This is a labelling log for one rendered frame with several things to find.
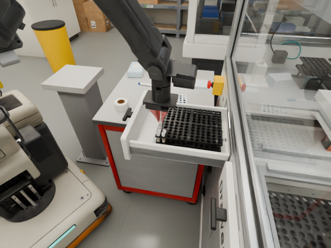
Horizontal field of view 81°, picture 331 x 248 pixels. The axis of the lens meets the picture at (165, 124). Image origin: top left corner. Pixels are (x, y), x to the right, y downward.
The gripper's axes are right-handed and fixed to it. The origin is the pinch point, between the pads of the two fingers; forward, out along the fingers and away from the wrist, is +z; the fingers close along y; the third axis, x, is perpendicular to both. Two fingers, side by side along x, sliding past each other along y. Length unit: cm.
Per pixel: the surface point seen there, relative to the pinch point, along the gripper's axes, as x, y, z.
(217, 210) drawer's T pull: 26.6, -19.9, 0.9
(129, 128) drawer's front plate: 6.2, 9.0, 0.6
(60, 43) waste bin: -179, 181, 59
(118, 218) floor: 4, 28, 94
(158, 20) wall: -416, 103, 88
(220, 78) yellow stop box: -37.2, -20.5, 2.5
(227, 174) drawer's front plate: 17.3, -21.9, -0.6
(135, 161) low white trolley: -14, 18, 49
